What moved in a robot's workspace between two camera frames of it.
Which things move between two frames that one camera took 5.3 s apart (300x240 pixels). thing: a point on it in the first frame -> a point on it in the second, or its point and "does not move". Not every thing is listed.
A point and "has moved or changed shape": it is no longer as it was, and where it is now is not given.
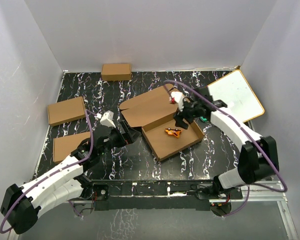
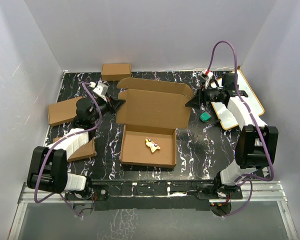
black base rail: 122,194 does not move
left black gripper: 129,137 -> 115,105
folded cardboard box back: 116,72 does not move
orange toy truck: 172,131 -> 153,146
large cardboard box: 153,111 has moved or changed shape
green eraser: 204,119 does not move
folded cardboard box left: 66,111 does not move
